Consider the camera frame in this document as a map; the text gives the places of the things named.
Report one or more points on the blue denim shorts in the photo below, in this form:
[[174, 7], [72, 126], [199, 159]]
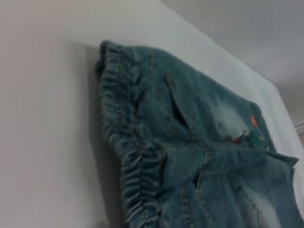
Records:
[[190, 133]]

